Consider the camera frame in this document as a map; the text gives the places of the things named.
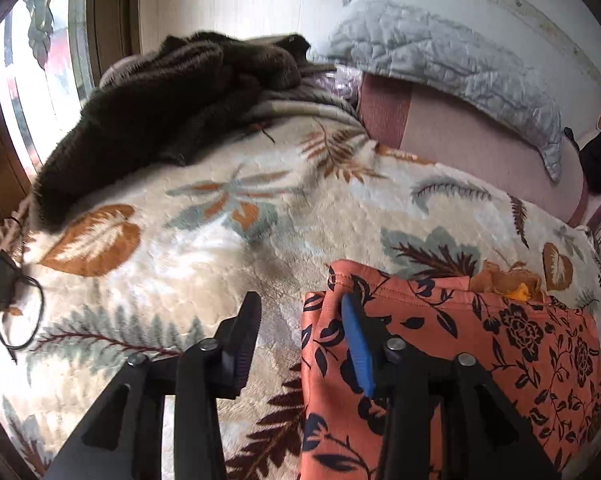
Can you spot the orange floral shirt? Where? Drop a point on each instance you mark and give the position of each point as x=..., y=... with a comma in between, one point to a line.
x=505, y=360

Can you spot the cream leaf-print blanket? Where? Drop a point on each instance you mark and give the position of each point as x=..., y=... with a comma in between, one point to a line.
x=205, y=240

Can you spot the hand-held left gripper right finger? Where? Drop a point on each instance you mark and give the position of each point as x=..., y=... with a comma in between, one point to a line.
x=358, y=345

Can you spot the pink bolster cushion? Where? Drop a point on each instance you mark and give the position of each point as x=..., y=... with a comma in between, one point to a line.
x=470, y=140

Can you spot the grey quilted pillow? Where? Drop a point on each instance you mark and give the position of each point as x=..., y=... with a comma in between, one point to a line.
x=430, y=55

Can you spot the dark brown furry garment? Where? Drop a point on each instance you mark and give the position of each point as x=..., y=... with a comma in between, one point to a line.
x=155, y=110

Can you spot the stained-glass window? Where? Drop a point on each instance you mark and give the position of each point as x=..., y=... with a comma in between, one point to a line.
x=35, y=85

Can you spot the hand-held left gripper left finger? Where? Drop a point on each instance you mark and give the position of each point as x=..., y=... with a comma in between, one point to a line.
x=243, y=330

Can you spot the striped grey cloth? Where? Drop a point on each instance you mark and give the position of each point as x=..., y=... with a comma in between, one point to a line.
x=305, y=97

